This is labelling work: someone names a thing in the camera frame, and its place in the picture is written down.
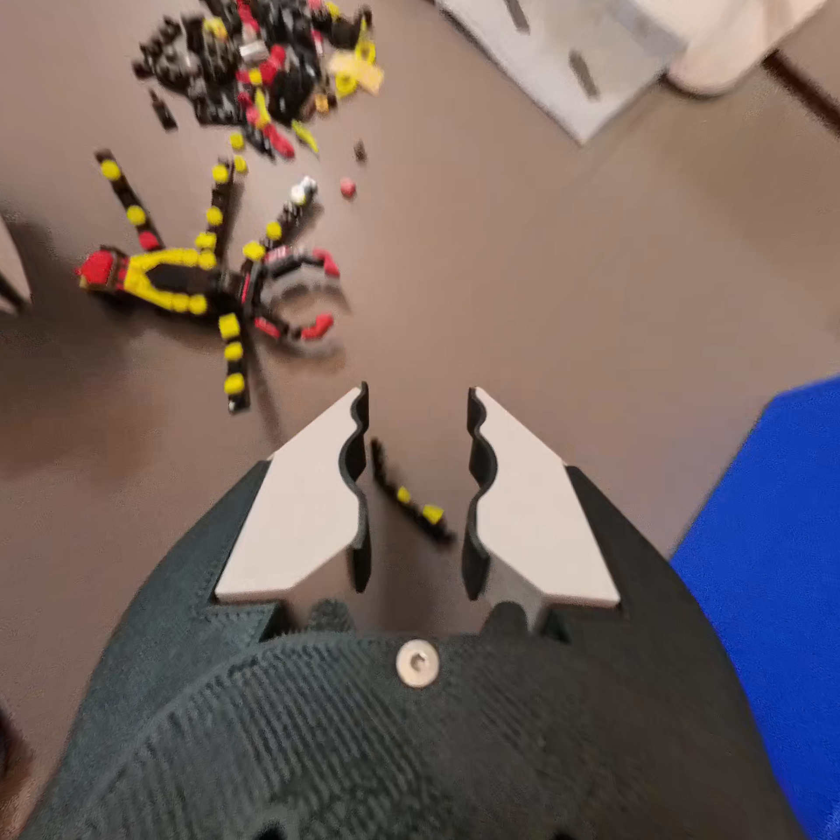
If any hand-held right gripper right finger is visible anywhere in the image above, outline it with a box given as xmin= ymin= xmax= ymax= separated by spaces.
xmin=461 ymin=387 xmax=622 ymax=627

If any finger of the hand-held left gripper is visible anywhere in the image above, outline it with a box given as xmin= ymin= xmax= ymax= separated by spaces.
xmin=0 ymin=217 xmax=34 ymax=316

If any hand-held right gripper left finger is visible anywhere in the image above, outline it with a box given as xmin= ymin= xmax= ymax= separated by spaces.
xmin=214 ymin=382 xmax=373 ymax=605

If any black yellow lego leg segment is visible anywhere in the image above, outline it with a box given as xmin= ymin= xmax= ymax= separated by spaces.
xmin=369 ymin=436 xmax=458 ymax=547

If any black yellow red lego model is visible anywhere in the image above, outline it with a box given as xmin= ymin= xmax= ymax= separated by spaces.
xmin=75 ymin=150 xmax=343 ymax=416

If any pile of loose lego pieces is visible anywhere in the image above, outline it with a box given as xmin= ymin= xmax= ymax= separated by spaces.
xmin=131 ymin=0 xmax=386 ymax=161

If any blue plastic bin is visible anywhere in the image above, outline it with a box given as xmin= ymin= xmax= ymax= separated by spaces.
xmin=669 ymin=374 xmax=840 ymax=840

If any instruction booklet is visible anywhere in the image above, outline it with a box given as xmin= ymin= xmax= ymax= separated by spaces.
xmin=434 ymin=0 xmax=690 ymax=147

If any white flat base plate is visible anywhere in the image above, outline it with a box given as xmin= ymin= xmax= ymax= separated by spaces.
xmin=626 ymin=0 xmax=833 ymax=98

